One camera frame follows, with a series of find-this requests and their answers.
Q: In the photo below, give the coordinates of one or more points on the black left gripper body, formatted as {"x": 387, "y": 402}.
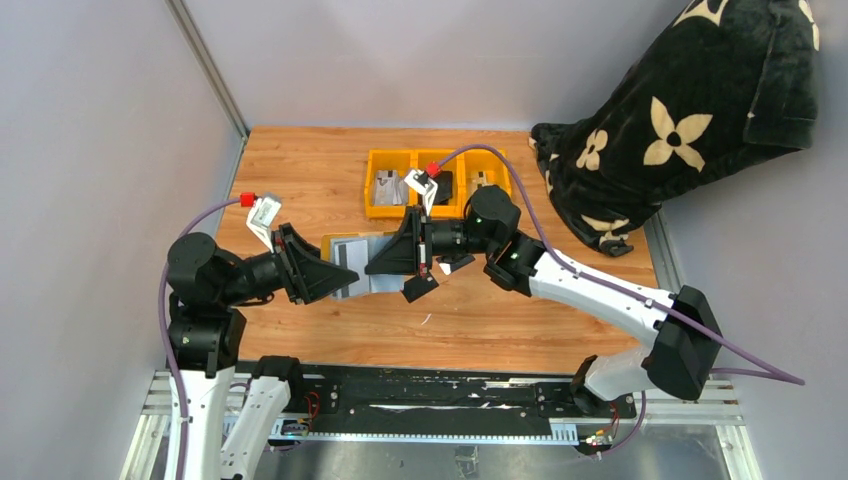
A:
{"x": 288, "y": 265}

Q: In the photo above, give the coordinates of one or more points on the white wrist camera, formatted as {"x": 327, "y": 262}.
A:
{"x": 424, "y": 185}
{"x": 261, "y": 216}

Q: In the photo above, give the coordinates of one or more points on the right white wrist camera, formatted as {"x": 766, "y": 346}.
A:
{"x": 424, "y": 185}

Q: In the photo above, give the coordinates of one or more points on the middle yellow plastic bin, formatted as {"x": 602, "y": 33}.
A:
{"x": 423, "y": 158}

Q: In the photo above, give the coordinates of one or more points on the black credit card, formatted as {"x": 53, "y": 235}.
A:
{"x": 418, "y": 286}

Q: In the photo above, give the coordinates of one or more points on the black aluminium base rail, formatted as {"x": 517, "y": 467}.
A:
{"x": 359, "y": 404}

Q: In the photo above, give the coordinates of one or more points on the yellow plastic bin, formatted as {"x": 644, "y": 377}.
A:
{"x": 423, "y": 158}
{"x": 387, "y": 159}
{"x": 484, "y": 168}

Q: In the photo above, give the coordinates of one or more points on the beige cards in right bin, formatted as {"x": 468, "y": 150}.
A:
{"x": 479, "y": 179}

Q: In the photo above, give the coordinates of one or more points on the left yellow plastic bin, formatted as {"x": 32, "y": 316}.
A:
{"x": 387, "y": 159}

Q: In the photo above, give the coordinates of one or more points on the white cards in left bin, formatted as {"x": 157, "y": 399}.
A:
{"x": 389, "y": 189}

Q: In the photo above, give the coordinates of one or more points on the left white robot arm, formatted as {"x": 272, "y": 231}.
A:
{"x": 210, "y": 287}

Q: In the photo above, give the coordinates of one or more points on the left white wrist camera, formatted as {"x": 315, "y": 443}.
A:
{"x": 261, "y": 216}

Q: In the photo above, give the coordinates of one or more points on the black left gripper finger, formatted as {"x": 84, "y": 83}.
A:
{"x": 299, "y": 253}
{"x": 324, "y": 279}

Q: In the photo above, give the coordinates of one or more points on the black floral plush blanket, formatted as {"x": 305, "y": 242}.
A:
{"x": 728, "y": 85}

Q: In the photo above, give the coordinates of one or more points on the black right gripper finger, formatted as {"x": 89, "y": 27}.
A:
{"x": 388, "y": 263}
{"x": 401, "y": 247}

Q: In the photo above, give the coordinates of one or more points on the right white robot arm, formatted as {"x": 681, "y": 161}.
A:
{"x": 676, "y": 352}

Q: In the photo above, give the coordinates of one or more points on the black cards in middle bin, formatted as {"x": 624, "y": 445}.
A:
{"x": 445, "y": 188}

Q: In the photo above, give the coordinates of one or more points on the right yellow plastic bin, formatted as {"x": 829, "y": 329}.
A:
{"x": 484, "y": 168}

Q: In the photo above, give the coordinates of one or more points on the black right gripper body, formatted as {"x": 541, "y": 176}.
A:
{"x": 426, "y": 236}

